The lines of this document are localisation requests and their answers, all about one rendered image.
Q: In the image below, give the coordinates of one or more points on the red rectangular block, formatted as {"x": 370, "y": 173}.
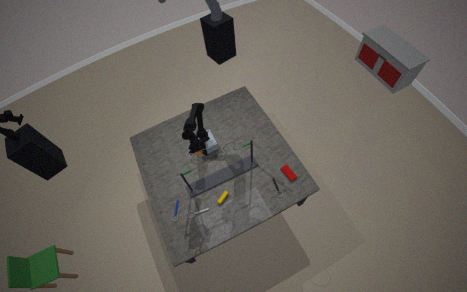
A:
{"x": 289, "y": 173}

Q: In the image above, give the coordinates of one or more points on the yellow rectangular block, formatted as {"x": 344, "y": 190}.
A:
{"x": 222, "y": 197}

